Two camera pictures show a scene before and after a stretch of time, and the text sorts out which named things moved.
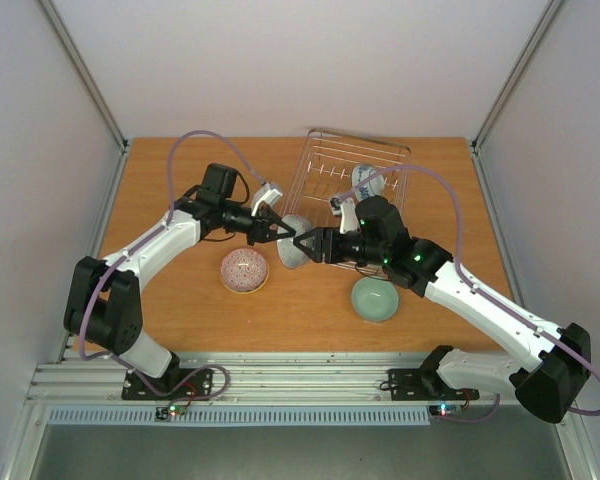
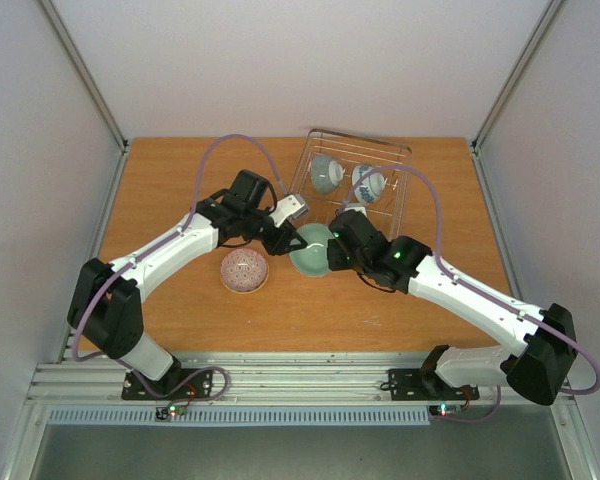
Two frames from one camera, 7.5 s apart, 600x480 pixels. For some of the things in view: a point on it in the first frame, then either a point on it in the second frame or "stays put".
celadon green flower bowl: x=374 y=299 → x=313 y=259
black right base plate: x=425 y=384 stays put
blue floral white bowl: x=373 y=187 stays put
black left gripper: x=261 y=231 stays put
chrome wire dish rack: x=336 y=172 stays put
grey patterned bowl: x=288 y=252 → x=326 y=173
